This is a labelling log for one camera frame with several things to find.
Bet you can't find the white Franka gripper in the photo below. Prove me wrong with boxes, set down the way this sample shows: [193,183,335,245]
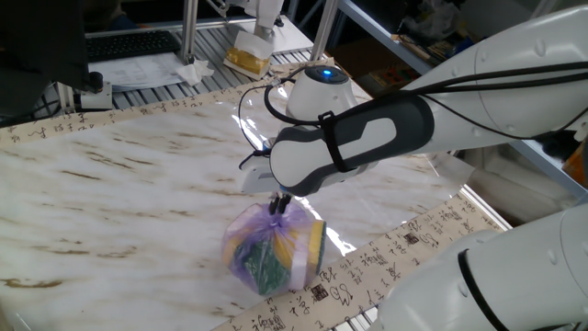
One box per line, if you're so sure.
[238,163,292,216]

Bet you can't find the purple plastic bag of things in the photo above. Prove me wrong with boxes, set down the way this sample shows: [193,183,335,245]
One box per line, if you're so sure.
[220,200,328,296]

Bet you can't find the yellow green sponge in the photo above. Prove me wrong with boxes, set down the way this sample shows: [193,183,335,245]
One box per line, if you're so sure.
[306,219,328,278]

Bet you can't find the beige calligraphy paper cloth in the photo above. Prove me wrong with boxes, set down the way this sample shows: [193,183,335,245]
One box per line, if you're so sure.
[0,57,511,331]

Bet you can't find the glossy marble pattern sheet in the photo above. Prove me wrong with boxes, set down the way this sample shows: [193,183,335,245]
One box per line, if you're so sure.
[0,73,477,331]

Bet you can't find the yellow tissue box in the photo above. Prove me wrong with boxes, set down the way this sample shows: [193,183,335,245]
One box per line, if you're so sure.
[223,30,276,81]

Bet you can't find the crumpled white tissue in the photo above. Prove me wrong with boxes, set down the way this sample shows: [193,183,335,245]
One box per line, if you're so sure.
[175,57,216,87]

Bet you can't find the colourful flat box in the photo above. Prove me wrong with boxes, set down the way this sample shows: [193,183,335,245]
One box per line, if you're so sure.
[369,63,415,91]

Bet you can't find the white stand device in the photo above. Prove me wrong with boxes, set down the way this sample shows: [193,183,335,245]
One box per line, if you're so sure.
[206,0,287,43]

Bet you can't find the white printed paper sheets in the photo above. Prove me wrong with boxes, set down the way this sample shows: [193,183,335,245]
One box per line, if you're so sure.
[87,51,190,93]

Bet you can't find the black keyboard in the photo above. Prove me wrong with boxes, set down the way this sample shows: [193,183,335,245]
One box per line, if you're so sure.
[85,29,183,63]

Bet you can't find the black monitor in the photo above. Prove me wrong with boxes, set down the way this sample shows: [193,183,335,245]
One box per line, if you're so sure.
[0,0,91,120]

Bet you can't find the slanted aluminium post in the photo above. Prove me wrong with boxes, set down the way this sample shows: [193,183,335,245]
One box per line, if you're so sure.
[310,0,342,63]

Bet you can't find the upright aluminium post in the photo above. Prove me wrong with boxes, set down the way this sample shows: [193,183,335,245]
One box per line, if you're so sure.
[178,0,199,65]

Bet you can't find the white bracket with black knob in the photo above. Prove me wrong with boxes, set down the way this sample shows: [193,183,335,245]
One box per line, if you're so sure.
[73,71,114,111]

